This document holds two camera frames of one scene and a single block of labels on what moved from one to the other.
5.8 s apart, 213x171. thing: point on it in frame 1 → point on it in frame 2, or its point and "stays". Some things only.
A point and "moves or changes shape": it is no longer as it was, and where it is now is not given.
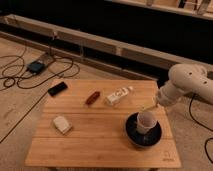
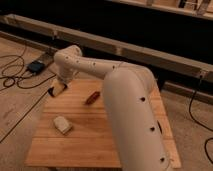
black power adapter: [35, 66] stays
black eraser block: [57, 88] moves or changes shape
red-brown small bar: [92, 97] stays
